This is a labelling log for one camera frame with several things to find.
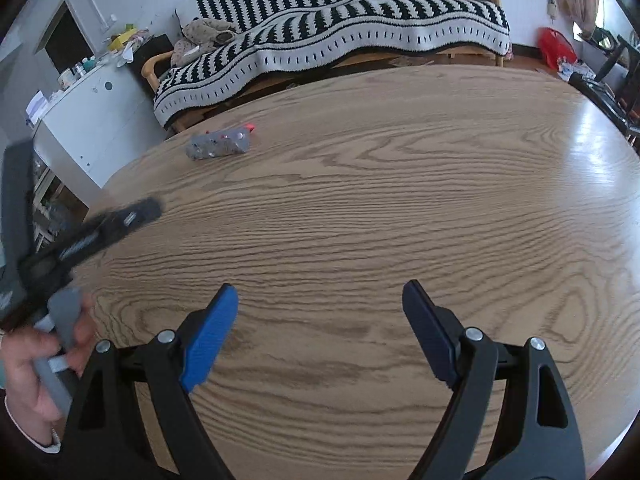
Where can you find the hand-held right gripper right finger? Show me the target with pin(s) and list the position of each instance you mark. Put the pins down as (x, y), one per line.
(430, 340)

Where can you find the black white striped blanket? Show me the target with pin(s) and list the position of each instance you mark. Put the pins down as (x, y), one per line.
(325, 25)

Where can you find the wooden sofa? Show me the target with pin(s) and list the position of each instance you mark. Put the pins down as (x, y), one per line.
(152, 65)

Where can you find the yellow box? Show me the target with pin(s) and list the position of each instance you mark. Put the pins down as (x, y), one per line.
(122, 39)

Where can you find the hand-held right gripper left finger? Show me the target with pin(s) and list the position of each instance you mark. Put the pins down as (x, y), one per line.
(210, 340)

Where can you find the person's left forearm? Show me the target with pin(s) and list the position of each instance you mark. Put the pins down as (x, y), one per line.
(20, 440)

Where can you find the beige clothes pile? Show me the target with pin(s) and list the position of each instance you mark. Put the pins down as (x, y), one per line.
(200, 35)

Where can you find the black chair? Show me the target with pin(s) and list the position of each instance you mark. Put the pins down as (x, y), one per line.
(610, 90)

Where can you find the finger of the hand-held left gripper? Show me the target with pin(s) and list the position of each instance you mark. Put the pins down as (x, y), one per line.
(125, 217)

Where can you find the black side cabinet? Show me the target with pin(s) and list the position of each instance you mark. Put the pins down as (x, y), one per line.
(150, 52)

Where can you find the red bag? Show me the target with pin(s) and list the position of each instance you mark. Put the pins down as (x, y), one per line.
(555, 45)

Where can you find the person's left hand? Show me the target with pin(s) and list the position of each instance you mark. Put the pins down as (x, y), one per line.
(22, 365)

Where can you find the grey block with pins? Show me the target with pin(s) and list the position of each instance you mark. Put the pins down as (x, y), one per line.
(220, 145)

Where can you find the white cabinet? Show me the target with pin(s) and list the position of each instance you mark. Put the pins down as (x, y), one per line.
(85, 120)

